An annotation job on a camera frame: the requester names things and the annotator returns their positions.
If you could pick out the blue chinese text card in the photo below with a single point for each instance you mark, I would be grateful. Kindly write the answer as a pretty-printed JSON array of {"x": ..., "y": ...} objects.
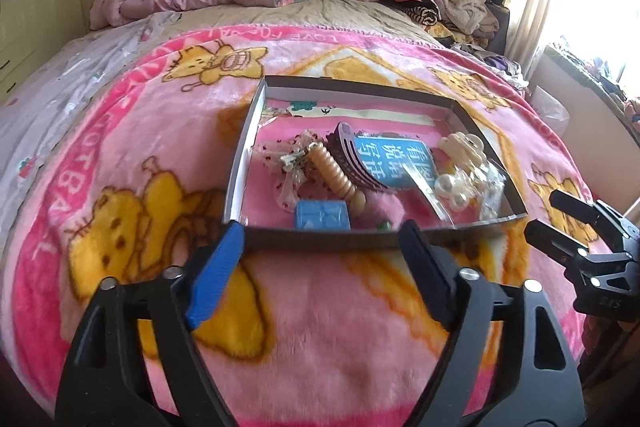
[{"x": 384, "y": 156}]

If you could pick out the large pearl hair clip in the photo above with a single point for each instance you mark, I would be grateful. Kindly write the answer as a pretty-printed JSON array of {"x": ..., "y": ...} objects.
[{"x": 463, "y": 189}]

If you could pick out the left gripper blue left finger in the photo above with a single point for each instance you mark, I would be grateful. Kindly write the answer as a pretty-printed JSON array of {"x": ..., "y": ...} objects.
[{"x": 209, "y": 273}]

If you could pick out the pink fluffy pompom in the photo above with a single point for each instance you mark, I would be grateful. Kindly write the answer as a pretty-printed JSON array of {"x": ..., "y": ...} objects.
[{"x": 387, "y": 211}]

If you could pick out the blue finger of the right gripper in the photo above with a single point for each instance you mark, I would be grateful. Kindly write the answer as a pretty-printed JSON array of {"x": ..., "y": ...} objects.
[{"x": 554, "y": 243}]

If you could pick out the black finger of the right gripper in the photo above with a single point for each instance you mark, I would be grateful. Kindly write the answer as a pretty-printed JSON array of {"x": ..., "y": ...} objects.
[{"x": 595, "y": 213}]

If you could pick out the small blue box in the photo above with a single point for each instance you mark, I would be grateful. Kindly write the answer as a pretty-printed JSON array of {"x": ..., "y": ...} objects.
[{"x": 321, "y": 215}]

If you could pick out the pink cartoon bear blanket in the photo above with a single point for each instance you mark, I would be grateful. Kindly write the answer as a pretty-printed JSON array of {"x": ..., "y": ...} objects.
[{"x": 321, "y": 143}]

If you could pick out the shallow grey cardboard box tray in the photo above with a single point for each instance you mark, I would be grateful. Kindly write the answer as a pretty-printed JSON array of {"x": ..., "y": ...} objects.
[{"x": 373, "y": 131}]

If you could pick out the maroon banana hair clip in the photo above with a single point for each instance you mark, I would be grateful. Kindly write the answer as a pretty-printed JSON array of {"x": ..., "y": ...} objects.
[{"x": 341, "y": 145}]

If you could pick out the white paper shopping bag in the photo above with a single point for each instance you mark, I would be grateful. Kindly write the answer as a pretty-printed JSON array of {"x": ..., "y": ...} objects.
[{"x": 551, "y": 111}]

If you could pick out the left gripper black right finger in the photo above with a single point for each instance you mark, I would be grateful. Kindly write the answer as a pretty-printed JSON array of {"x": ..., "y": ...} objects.
[{"x": 435, "y": 273}]

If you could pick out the dotted sheer bow hair clip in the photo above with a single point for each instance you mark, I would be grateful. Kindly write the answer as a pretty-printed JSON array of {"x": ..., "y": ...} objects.
[{"x": 286, "y": 160}]

